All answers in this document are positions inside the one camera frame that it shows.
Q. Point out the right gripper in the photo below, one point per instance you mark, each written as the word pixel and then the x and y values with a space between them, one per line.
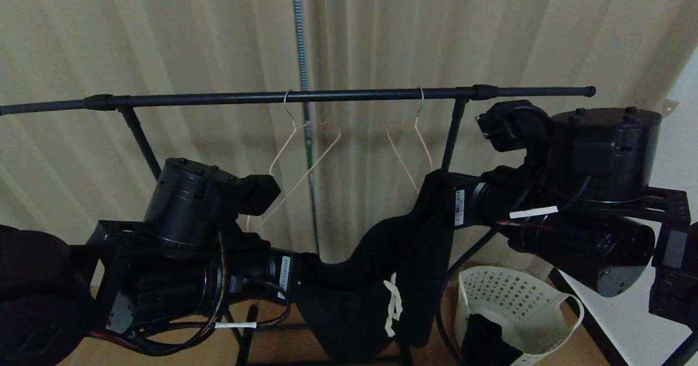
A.
pixel 501 205

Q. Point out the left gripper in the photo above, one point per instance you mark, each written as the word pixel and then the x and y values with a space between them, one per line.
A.
pixel 262 270

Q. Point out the pink clothes hanger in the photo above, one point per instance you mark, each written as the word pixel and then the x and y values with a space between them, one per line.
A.
pixel 299 181
pixel 403 162

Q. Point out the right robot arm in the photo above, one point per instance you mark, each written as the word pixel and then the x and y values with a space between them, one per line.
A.
pixel 600 153

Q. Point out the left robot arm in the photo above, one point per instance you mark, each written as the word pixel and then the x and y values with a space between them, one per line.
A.
pixel 180 202

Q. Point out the white laundry basket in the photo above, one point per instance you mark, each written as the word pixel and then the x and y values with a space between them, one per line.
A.
pixel 518 295

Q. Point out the black clothes rack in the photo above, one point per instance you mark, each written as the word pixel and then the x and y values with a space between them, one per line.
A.
pixel 218 98

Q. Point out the beige curtain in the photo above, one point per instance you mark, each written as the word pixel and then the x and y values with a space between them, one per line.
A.
pixel 163 28

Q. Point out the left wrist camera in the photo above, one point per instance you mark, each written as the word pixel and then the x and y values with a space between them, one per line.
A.
pixel 256 194

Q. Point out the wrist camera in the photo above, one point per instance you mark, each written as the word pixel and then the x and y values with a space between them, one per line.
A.
pixel 256 194
pixel 507 128

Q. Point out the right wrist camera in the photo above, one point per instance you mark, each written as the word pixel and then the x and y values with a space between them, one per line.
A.
pixel 507 128

